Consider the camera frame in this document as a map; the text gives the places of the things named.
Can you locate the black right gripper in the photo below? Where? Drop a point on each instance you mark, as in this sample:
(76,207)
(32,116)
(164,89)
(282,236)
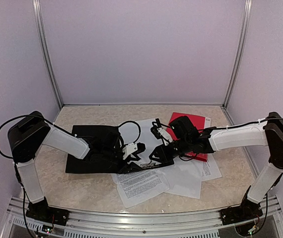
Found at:
(164,156)

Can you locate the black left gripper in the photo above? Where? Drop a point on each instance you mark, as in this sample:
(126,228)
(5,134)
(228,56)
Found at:
(127,169)

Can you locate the black clip folder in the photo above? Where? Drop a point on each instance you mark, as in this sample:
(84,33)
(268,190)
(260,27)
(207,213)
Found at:
(85,131)

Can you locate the white paper sheet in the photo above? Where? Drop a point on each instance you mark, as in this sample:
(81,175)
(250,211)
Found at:
(129,133)

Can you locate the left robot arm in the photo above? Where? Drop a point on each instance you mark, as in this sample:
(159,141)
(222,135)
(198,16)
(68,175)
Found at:
(26,139)

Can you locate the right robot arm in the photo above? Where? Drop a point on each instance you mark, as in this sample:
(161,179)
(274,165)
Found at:
(263,132)

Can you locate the silver metal folder clip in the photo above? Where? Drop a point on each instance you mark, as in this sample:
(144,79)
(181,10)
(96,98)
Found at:
(150,166)

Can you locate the printed sheet under red folder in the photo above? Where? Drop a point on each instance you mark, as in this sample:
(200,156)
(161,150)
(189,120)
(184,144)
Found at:
(209,169)

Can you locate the red plastic folder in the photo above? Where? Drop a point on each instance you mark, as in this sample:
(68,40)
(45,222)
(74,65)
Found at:
(200,122)

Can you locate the printed text paper sheet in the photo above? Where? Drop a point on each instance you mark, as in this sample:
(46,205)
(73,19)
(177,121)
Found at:
(138,187)

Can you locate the white paper sheet underneath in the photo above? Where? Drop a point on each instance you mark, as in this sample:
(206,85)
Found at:
(184,179)

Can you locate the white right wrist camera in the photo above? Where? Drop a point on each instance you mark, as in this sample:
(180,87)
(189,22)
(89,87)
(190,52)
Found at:
(162,134)

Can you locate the front aluminium frame rail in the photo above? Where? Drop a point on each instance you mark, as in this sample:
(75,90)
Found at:
(197,224)

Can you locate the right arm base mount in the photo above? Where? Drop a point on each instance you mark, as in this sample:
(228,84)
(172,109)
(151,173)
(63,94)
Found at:
(245,211)

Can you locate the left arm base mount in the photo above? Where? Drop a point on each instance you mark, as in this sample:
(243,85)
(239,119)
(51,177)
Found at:
(52,215)

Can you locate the right aluminium corner post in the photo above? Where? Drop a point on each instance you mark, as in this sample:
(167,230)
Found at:
(239,53)

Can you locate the aluminium corner post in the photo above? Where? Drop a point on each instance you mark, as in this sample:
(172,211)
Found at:
(239,53)
(45,52)

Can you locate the left aluminium corner post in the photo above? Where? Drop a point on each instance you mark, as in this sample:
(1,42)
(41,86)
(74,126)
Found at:
(45,52)

